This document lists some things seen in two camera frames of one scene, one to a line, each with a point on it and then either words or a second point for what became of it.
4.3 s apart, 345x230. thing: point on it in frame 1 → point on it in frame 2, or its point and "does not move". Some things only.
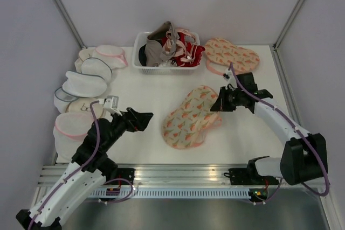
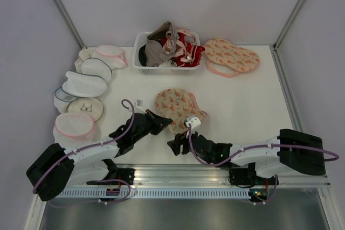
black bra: (142, 56) does not move
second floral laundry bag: (220, 51) does not move
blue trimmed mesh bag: (62, 99) does not move
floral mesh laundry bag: (186, 126) → (178, 105)
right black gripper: (221, 104) → (175, 144)
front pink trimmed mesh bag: (69, 129) does not move
